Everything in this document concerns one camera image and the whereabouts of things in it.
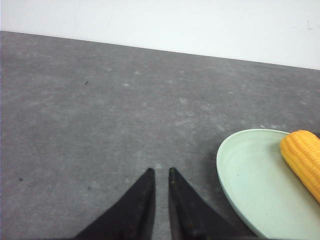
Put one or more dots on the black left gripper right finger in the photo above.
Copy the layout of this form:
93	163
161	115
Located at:
191	218

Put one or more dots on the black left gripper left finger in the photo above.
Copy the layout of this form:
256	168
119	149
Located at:
132	217

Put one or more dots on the yellow corn cob piece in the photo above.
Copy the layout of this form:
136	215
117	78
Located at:
301	151

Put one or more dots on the light green oval plate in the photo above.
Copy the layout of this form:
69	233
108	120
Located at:
263	190

